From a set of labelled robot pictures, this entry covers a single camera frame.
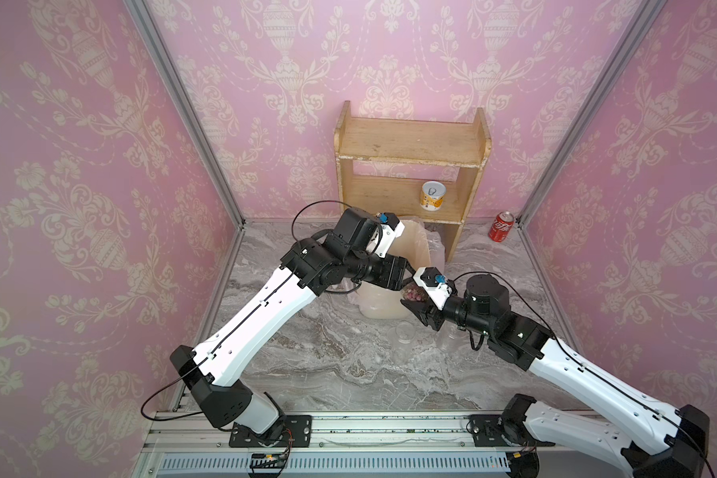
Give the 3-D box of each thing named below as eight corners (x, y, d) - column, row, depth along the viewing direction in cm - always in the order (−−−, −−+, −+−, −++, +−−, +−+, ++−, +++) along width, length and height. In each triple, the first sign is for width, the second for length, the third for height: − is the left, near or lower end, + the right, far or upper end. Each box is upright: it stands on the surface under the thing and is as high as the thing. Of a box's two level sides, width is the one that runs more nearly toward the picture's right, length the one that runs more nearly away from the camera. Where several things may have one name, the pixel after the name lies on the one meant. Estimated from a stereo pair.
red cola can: (490, 243, 116) (500, 223, 108) (486, 231, 120) (495, 211, 112) (505, 243, 116) (516, 223, 108) (501, 231, 120) (511, 211, 112)
